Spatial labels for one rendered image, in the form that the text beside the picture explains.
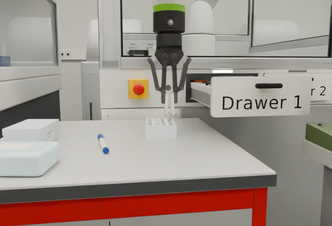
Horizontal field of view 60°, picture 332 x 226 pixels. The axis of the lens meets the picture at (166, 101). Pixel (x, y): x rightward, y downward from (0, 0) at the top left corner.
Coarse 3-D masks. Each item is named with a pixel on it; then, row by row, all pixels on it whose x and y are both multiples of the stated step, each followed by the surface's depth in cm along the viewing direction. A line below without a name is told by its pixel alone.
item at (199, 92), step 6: (192, 84) 109; (198, 84) 100; (204, 84) 113; (192, 90) 108; (198, 90) 99; (204, 90) 92; (210, 90) 86; (192, 96) 108; (198, 96) 99; (204, 96) 92; (204, 102) 92
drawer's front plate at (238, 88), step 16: (224, 80) 78; (240, 80) 78; (256, 80) 79; (272, 80) 79; (288, 80) 80; (304, 80) 81; (224, 96) 78; (240, 96) 79; (256, 96) 79; (272, 96) 80; (288, 96) 81; (304, 96) 81; (224, 112) 79; (240, 112) 79; (256, 112) 80; (272, 112) 81; (288, 112) 81; (304, 112) 82
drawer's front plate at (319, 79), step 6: (318, 78) 116; (324, 78) 117; (330, 78) 117; (312, 84) 116; (318, 84) 117; (324, 84) 117; (330, 84) 117; (318, 90) 117; (330, 90) 118; (312, 96) 117; (318, 96) 117; (324, 96) 118; (330, 96) 118
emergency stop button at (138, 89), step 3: (138, 84) 101; (141, 84) 101; (135, 87) 101; (138, 87) 101; (141, 87) 101; (135, 90) 101; (138, 90) 101; (141, 90) 101; (135, 93) 101; (138, 93) 101; (141, 93) 102
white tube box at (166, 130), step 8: (152, 120) 86; (160, 120) 86; (152, 128) 77; (160, 128) 77; (168, 128) 77; (176, 128) 77; (152, 136) 77; (160, 136) 77; (168, 136) 78; (176, 136) 78
